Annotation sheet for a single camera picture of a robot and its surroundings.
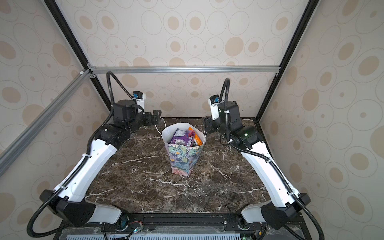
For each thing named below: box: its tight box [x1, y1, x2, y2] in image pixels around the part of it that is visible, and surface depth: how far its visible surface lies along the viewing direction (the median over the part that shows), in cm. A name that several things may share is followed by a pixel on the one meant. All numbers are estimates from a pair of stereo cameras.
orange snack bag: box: [188, 126, 203, 146], surface depth 83 cm
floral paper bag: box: [162, 122, 206, 177], surface depth 80 cm
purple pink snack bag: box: [170, 128, 196, 148], surface depth 81 cm
